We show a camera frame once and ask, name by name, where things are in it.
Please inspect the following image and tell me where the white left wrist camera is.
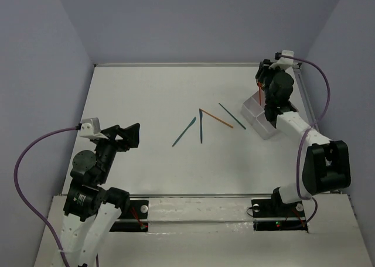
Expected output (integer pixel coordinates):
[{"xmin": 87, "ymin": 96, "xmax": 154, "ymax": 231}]
[{"xmin": 79, "ymin": 118, "xmax": 103, "ymax": 139}]

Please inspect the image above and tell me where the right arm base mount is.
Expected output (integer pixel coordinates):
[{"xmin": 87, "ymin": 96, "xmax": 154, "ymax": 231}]
[{"xmin": 246, "ymin": 198, "xmax": 308, "ymax": 231}]

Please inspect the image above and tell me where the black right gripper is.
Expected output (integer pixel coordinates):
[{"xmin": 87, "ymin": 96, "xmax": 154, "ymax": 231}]
[{"xmin": 254, "ymin": 59, "xmax": 285, "ymax": 104}]

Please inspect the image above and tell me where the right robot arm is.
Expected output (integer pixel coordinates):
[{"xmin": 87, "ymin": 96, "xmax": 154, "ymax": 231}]
[{"xmin": 255, "ymin": 59, "xmax": 351, "ymax": 215}]

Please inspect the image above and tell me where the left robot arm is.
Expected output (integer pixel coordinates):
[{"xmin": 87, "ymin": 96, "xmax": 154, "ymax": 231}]
[{"xmin": 59, "ymin": 118, "xmax": 140, "ymax": 266}]

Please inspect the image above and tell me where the aluminium table rail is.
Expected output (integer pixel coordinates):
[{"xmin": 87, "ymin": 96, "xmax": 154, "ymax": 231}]
[{"xmin": 130, "ymin": 193, "xmax": 271, "ymax": 198}]

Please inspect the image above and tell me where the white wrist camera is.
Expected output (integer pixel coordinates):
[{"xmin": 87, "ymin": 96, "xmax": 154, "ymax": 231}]
[
  {"xmin": 269, "ymin": 50, "xmax": 294, "ymax": 70},
  {"xmin": 79, "ymin": 118, "xmax": 103, "ymax": 139}
]

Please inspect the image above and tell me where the white divided utensil container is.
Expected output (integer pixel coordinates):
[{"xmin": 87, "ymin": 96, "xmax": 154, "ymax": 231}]
[{"xmin": 240, "ymin": 91, "xmax": 298, "ymax": 141}]

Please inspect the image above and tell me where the teal chopstick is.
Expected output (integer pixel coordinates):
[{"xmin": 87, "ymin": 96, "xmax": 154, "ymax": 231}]
[{"xmin": 219, "ymin": 103, "xmax": 247, "ymax": 130}]

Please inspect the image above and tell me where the purple camera cable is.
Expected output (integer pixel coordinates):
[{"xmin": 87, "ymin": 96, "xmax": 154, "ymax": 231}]
[
  {"xmin": 288, "ymin": 56, "xmax": 332, "ymax": 228},
  {"xmin": 13, "ymin": 125, "xmax": 82, "ymax": 267}
]

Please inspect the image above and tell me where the orange yellow chopstick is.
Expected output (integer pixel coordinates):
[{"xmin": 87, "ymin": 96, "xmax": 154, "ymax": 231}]
[{"xmin": 199, "ymin": 108, "xmax": 234, "ymax": 129}]

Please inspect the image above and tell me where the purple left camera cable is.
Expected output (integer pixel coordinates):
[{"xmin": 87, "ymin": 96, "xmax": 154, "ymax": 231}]
[{"xmin": 13, "ymin": 125, "xmax": 82, "ymax": 267}]

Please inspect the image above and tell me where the dark blue plastic knife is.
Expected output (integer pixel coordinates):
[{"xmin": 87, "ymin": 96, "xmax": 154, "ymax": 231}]
[{"xmin": 199, "ymin": 109, "xmax": 203, "ymax": 144}]

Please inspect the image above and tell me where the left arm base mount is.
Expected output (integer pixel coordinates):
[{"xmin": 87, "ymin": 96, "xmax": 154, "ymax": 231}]
[{"xmin": 110, "ymin": 199, "xmax": 149, "ymax": 232}]

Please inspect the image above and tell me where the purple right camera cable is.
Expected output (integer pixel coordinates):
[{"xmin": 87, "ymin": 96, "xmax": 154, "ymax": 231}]
[{"xmin": 288, "ymin": 56, "xmax": 332, "ymax": 228}]

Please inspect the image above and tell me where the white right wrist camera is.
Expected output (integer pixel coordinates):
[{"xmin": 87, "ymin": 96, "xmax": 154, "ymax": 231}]
[{"xmin": 269, "ymin": 50, "xmax": 294, "ymax": 70}]

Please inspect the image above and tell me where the teal plastic knife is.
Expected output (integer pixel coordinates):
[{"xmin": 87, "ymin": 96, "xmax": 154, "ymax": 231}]
[{"xmin": 172, "ymin": 117, "xmax": 196, "ymax": 147}]

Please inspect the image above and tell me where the red orange chopstick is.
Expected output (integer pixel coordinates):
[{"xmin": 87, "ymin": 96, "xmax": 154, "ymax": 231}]
[{"xmin": 258, "ymin": 83, "xmax": 262, "ymax": 106}]

